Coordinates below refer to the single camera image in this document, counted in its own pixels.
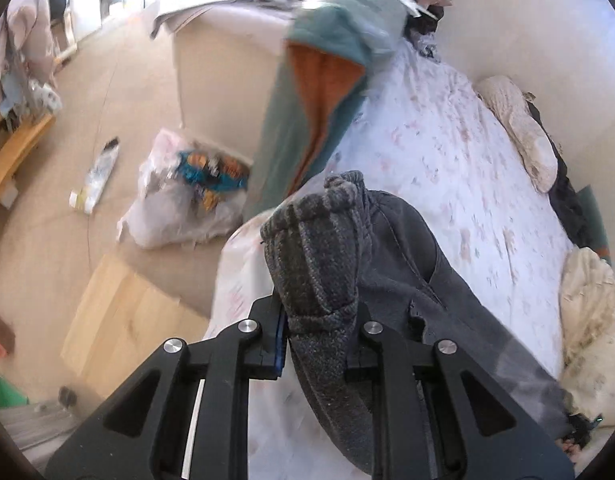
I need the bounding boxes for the flat printed packet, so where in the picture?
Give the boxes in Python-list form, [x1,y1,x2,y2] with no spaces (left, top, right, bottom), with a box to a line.
[68,136,120,215]

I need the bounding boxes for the wooden stool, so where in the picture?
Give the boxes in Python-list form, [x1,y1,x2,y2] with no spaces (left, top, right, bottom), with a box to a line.
[50,7,79,68]

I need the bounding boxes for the teal cushion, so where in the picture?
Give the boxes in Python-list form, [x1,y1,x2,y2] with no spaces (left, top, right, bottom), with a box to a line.
[577,185,611,261]

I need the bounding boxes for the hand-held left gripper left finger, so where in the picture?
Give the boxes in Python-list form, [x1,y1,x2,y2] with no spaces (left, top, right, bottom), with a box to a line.
[44,294,289,480]

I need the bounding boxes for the pile of pale clothes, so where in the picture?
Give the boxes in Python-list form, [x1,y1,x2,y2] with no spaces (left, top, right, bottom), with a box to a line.
[0,0,63,116]

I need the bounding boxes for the grey pants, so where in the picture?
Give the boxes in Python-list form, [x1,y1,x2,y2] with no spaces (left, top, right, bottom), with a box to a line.
[260,170,575,478]

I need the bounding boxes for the cream duvet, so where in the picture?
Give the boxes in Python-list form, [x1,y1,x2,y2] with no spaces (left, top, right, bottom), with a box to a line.
[560,247,615,428]

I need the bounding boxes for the teal and orange blanket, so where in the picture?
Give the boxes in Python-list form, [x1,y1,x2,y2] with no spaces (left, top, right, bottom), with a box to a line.
[242,0,408,221]

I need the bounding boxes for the bed with floral sheet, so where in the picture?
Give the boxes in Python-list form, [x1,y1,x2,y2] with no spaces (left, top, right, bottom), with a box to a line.
[202,35,583,480]

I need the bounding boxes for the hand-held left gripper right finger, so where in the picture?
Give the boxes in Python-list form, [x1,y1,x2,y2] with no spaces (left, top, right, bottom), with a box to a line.
[345,305,575,480]

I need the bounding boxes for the wooden bench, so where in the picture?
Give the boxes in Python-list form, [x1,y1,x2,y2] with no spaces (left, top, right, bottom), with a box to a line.
[0,110,55,221]

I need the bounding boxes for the white cabinet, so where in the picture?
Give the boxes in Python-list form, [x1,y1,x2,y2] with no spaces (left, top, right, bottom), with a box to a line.
[172,2,298,161]

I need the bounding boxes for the light wooden board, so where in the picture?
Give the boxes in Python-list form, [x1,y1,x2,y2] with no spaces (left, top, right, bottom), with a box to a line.
[61,254,210,401]

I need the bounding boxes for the clear plastic bag of rubbish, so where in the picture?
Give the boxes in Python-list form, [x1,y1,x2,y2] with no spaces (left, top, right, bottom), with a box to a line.
[116,129,253,250]

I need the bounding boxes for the cream pillow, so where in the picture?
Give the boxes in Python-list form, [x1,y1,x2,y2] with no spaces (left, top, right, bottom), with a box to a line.
[475,76,559,193]

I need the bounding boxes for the green object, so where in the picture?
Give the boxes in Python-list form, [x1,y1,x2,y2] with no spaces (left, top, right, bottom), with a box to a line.
[0,372,30,408]

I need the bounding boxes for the dark clothes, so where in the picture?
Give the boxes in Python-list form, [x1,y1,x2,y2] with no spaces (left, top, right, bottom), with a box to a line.
[527,100,593,248]

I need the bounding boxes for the white papers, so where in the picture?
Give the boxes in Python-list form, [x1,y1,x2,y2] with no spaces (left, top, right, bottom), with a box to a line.
[152,0,308,38]

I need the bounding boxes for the dark patterned cloth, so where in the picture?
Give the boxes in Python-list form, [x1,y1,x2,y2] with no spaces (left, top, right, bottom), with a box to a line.
[405,17,445,63]

